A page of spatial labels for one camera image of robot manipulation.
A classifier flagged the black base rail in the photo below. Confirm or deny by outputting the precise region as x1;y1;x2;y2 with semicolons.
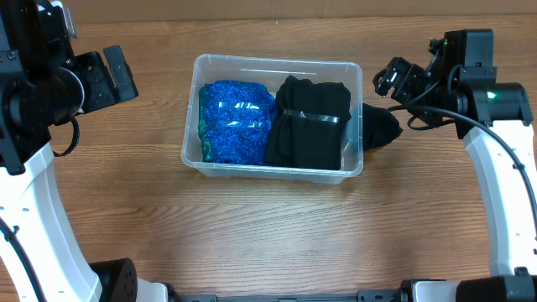
169;289;410;302

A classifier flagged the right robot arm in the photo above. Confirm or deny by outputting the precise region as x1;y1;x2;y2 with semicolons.
357;29;536;302

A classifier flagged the clear plastic storage bin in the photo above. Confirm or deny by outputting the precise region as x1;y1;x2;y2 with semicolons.
181;54;364;185

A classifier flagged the blue sequin fabric bundle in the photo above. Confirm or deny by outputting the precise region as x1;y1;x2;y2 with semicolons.
198;80;275;165

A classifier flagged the black garment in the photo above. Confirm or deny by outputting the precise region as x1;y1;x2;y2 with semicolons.
362;104;403;151
264;75;351;170

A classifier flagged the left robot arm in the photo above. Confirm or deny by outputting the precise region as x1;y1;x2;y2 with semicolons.
1;0;175;302

